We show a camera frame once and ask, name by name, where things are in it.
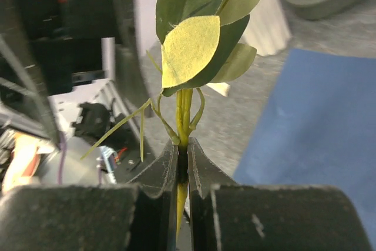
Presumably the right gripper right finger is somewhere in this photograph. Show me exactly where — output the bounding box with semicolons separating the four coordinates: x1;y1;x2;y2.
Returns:
188;138;371;250

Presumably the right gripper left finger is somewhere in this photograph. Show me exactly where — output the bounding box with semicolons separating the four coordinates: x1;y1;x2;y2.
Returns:
1;142;177;250

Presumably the blue wrapping paper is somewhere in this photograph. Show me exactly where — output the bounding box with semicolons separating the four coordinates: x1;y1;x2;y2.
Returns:
233;49;375;242

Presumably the pink flower bunch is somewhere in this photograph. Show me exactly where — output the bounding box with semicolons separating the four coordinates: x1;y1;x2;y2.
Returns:
156;0;260;224

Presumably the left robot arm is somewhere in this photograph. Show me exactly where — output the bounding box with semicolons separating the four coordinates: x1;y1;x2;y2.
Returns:
1;0;149;190

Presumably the white ribbed vase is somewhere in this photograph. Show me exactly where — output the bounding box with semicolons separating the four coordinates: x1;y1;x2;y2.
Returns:
243;0;291;57

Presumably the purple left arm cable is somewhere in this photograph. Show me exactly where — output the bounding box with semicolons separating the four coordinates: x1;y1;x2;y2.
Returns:
57;133;67;184

